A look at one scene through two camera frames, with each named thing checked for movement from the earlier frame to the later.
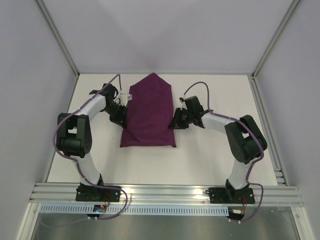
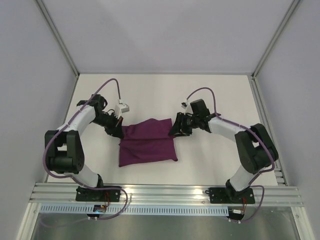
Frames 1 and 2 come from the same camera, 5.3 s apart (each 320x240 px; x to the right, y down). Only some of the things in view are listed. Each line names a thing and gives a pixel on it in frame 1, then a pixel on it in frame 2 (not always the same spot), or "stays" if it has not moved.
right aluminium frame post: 294,5 stays
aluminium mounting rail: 164,194 stays
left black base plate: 87,193 stays
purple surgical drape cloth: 148,114 → 150,140
